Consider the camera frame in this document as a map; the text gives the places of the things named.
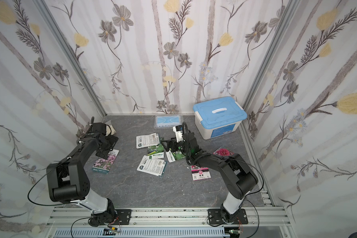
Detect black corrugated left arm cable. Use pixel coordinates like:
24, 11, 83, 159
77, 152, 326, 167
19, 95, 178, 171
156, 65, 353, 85
84, 116, 112, 137

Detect red flower seed packet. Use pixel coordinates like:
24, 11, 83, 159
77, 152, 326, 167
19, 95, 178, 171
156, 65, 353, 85
213, 147, 234, 157

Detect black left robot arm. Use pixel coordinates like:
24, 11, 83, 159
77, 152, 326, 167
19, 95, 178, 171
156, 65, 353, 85
46, 133, 119, 227

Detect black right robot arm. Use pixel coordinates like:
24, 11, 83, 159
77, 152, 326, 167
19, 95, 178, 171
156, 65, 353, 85
161, 132, 258, 226

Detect aluminium corner frame post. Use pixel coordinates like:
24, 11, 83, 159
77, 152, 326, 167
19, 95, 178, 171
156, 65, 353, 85
242, 0, 301, 111
33, 0, 107, 118

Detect large green gourd seed packet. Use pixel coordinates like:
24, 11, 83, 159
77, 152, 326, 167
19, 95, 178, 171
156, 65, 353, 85
147, 144, 165, 159

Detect small green gourd seed packet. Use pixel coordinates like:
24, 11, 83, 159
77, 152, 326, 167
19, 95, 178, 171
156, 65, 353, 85
166, 150, 185, 163

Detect bag of cream gloves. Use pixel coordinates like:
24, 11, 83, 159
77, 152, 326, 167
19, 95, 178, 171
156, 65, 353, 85
105, 121, 116, 136

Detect bag of blue face masks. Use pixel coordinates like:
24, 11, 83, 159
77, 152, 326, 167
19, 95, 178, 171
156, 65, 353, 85
154, 115, 182, 129

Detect blue lidded storage box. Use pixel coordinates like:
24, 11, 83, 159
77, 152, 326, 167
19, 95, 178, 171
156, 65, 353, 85
193, 97, 248, 140

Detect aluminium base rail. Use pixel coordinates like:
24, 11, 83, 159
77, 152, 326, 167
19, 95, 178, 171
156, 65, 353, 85
41, 207, 296, 238

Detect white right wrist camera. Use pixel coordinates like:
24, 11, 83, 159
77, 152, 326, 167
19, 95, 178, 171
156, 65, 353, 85
173, 125, 183, 143

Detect white flower seed packet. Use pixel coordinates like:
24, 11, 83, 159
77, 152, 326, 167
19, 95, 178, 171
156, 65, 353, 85
136, 133, 160, 149
137, 156, 166, 177
92, 149, 119, 174

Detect aluminium corner frame post right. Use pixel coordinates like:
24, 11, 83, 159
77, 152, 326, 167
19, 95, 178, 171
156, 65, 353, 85
242, 0, 301, 111

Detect pink label seed packet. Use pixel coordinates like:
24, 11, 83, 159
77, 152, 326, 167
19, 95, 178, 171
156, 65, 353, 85
190, 166, 211, 181

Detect aluminium corner frame post left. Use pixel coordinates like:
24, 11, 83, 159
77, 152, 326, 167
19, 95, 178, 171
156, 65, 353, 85
33, 0, 107, 118

